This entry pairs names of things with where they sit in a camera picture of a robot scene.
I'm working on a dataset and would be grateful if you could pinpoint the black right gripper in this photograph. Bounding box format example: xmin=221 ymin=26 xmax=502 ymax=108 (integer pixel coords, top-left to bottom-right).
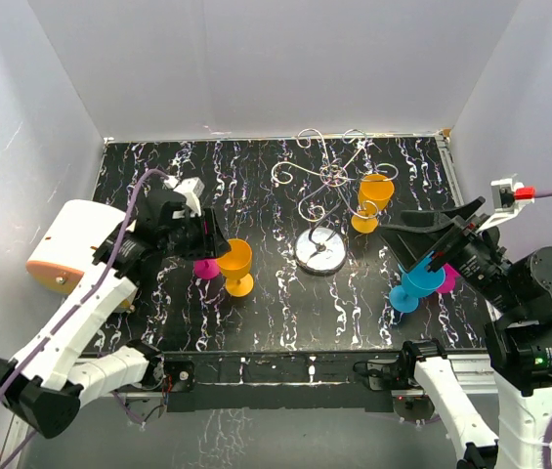
xmin=375 ymin=194 xmax=522 ymax=313

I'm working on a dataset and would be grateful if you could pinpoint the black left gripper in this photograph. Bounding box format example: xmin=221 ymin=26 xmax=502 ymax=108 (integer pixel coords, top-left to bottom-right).
xmin=161 ymin=207 xmax=231 ymax=260

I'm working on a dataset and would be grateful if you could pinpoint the magenta wine glass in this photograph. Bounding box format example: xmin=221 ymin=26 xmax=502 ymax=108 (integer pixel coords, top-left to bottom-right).
xmin=436 ymin=264 xmax=459 ymax=294
xmin=193 ymin=259 xmax=220 ymax=280

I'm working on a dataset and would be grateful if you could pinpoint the orange wine glass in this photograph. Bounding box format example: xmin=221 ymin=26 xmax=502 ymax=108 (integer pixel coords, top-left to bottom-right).
xmin=351 ymin=174 xmax=395 ymax=235
xmin=217 ymin=238 xmax=254 ymax=297

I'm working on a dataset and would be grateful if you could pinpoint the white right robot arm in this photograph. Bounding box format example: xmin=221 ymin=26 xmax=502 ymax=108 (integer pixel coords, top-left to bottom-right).
xmin=378 ymin=198 xmax=552 ymax=468

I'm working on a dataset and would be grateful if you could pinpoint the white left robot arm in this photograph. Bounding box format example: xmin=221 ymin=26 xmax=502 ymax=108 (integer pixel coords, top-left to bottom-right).
xmin=0 ymin=190 xmax=231 ymax=439

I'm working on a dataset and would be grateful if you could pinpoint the blue wine glass front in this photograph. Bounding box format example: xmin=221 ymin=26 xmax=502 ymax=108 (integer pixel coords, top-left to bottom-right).
xmin=389 ymin=265 xmax=446 ymax=314

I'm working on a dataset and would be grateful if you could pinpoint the orange wine glass on rack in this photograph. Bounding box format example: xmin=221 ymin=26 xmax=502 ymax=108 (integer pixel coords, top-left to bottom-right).
xmin=351 ymin=174 xmax=395 ymax=235

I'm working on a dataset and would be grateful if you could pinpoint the white orange appliance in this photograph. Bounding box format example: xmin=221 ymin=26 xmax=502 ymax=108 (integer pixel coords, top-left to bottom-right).
xmin=25 ymin=199 xmax=125 ymax=296

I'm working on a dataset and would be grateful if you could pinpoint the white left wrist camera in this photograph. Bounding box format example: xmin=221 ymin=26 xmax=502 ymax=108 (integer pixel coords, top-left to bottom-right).
xmin=163 ymin=176 xmax=205 ymax=216

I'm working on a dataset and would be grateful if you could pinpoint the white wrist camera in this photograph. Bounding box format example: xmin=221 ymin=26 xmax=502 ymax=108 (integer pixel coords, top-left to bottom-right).
xmin=163 ymin=176 xmax=205 ymax=216
xmin=478 ymin=176 xmax=535 ymax=232

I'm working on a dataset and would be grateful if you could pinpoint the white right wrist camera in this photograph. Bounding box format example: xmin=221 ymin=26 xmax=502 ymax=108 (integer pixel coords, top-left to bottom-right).
xmin=478 ymin=176 xmax=535 ymax=232

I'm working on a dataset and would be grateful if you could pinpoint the chrome wire wine glass rack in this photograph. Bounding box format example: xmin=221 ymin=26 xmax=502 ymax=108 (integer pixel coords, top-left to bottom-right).
xmin=271 ymin=128 xmax=399 ymax=277

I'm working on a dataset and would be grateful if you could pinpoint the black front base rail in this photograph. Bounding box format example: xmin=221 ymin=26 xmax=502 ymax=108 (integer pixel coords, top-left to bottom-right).
xmin=108 ymin=349 xmax=443 ymax=416

